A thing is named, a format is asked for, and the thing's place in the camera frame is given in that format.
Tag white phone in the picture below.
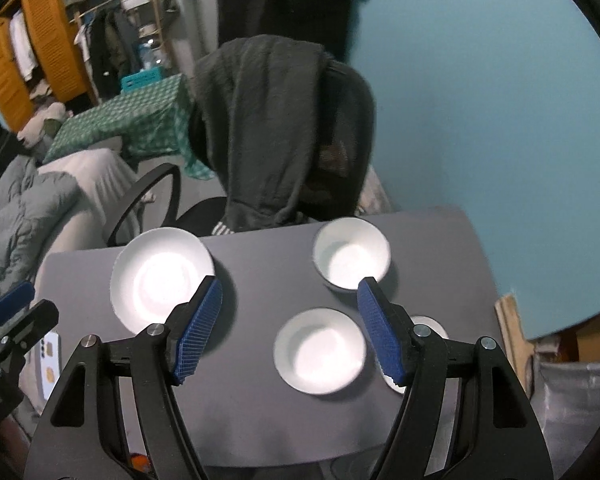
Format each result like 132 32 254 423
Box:
37 330 63 401

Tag large white bowl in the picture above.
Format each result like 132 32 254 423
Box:
312 217 392 295

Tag black coats on wall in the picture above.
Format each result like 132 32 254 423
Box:
215 0 368 61

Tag grey door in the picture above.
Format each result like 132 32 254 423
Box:
172 0 221 68

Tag beige clothes pile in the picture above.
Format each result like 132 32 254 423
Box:
17 101 68 143

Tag black office chair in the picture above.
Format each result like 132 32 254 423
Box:
102 57 378 248

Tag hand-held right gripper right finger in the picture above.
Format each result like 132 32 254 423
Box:
356 276 555 480

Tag clear plastic water jug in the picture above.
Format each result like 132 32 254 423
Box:
137 40 163 71

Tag orange wooden wardrobe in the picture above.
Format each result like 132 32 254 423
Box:
0 0 93 131

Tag grey puffer jacket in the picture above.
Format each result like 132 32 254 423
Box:
0 157 78 306

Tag white shirt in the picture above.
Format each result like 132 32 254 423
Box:
7 10 38 81

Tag grey plastic bag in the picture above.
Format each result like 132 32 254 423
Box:
532 355 600 480

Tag green checkered cloth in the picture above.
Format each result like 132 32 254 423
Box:
42 72 216 181

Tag dark clothes on rack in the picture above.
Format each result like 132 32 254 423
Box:
75 7 141 98

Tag white plate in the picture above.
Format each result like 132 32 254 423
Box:
110 227 216 333

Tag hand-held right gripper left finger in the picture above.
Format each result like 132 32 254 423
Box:
24 275 224 480

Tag teal box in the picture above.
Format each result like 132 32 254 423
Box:
120 67 163 93

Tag bed with grey sheet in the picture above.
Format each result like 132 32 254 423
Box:
0 147 146 306

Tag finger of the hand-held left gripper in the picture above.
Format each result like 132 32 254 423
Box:
0 281 36 327
0 299 60 361

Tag small white bowl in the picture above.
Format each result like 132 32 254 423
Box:
273 308 367 396
375 315 450 395

